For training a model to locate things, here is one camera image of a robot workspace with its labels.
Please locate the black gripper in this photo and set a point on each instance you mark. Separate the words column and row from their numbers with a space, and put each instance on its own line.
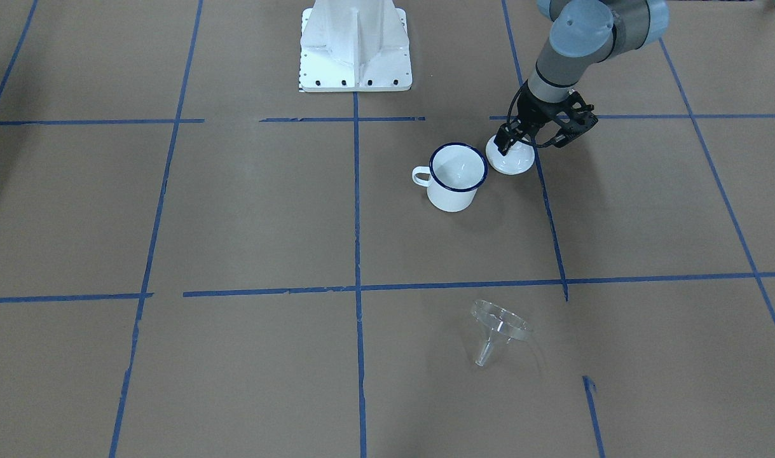
column 531, row 117

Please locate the white cup lid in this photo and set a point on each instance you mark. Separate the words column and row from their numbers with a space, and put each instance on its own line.
column 519, row 159

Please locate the clear plastic funnel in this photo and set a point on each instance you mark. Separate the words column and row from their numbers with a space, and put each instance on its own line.
column 499, row 328

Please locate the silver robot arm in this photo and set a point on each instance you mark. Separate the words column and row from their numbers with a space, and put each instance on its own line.
column 584, row 33

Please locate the white enamel cup blue rim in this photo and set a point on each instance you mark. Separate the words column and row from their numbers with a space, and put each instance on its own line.
column 451, row 179

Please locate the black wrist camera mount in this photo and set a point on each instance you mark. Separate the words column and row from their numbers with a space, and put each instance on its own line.
column 574, row 118

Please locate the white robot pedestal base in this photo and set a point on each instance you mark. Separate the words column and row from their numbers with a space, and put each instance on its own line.
column 349, row 46

